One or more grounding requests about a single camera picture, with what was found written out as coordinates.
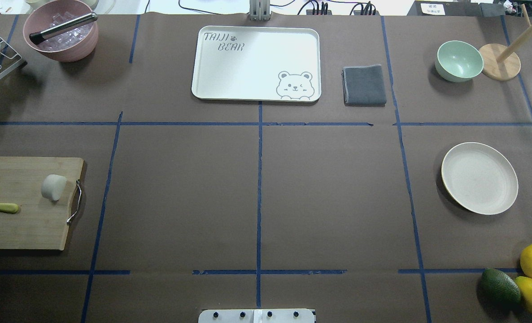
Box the beige round plate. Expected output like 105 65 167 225
440 142 519 215

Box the white bear serving tray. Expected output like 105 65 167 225
192 25 322 102

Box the folded grey cloth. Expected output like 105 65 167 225
342 64 387 106

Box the black power strip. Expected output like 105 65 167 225
297 0 379 16

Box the mint green bowl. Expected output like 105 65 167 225
435 40 484 83

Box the pink bowl with ice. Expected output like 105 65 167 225
22 0 99 62

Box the wooden cutting board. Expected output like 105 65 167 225
0 156 85 251

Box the wooden mug tree stand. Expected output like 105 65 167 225
479 17 532 81

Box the green avocado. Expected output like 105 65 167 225
480 268 522 309

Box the aluminium frame post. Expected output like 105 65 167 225
249 0 271 21

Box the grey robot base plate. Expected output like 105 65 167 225
198 308 317 323

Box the yellow-green knife handle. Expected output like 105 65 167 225
0 203 20 214

